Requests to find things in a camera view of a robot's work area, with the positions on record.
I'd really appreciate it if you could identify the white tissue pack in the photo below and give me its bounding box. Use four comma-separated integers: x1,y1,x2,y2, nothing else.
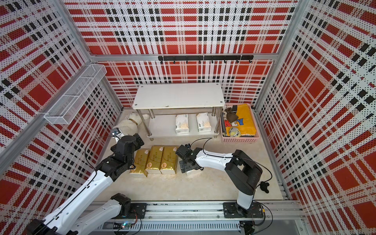
185,169,202,177
196,113,212,133
175,114,190,134

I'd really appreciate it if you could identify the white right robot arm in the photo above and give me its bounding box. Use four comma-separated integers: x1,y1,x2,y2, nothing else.
176,145,263,218

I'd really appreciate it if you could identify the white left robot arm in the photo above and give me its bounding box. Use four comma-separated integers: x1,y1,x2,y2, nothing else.
25,134,144,235

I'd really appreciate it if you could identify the gold tissue pack left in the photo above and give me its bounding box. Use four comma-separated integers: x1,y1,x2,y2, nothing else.
130,148,150,178

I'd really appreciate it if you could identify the gold tissue pack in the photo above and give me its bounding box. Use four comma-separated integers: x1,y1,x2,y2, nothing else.
146,146,164,174
130,148,150,178
160,146,178,174

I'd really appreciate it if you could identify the gold tissue pack right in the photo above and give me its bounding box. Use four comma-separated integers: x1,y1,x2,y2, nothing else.
160,146,178,174

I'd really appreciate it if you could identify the gold tissue pack middle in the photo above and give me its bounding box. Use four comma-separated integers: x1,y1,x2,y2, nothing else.
146,146,164,174

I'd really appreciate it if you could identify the white two-tier shelf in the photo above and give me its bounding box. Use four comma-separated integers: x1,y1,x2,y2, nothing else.
132,82,225,139

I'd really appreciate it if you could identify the white plush toy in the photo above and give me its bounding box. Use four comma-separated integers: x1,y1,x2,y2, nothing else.
112,112,143,136

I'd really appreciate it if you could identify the green circuit board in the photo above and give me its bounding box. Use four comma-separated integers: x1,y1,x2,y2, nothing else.
113,222,133,230

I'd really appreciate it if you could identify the yellow printed cloth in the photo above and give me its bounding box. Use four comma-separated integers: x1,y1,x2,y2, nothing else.
222,104,257,138

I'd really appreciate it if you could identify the pink plastic basket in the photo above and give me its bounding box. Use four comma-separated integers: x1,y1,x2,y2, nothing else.
220,103,260,144

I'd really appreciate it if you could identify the small black object on floor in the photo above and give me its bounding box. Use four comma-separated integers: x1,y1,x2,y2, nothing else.
258,181,270,193

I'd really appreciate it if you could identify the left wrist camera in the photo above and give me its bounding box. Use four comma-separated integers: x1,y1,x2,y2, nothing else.
110,128,124,142

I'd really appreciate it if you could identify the white wire mesh basket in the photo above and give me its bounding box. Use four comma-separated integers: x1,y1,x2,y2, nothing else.
44,64,106,125

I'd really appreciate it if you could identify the black wall hook rail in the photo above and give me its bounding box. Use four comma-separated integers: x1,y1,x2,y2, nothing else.
158,55,254,63

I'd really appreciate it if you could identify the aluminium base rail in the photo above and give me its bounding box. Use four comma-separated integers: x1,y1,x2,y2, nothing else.
63,200,306,234

